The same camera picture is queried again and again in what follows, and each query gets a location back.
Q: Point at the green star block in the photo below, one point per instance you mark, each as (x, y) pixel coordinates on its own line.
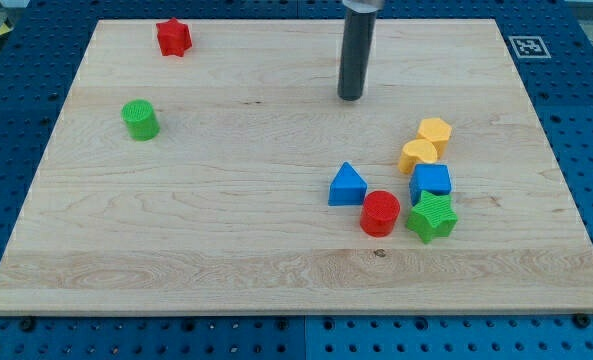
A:
(432, 216)

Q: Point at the red star block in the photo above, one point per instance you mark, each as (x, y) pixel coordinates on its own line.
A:
(174, 37)

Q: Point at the blue triangle block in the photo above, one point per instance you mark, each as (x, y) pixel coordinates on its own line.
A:
(347, 188)

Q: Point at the red cylinder block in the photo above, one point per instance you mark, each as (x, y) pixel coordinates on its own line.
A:
(379, 213)

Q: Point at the wooden board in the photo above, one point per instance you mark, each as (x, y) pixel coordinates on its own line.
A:
(225, 211)

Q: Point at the yellow heart block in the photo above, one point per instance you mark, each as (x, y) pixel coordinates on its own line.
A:
(414, 152)

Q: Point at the blue cube block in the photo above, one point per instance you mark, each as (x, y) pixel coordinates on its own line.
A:
(433, 178)

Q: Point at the yellow hexagon block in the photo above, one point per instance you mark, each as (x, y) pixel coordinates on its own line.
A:
(437, 131)

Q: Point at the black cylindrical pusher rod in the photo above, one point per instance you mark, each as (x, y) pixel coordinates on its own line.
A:
(359, 23)

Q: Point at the green cylinder block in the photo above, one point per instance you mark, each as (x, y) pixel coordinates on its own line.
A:
(140, 119)

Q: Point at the white fiducial marker tag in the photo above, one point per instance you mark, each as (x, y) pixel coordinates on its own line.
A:
(529, 47)

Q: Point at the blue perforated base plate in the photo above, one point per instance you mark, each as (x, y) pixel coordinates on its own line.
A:
(38, 61)

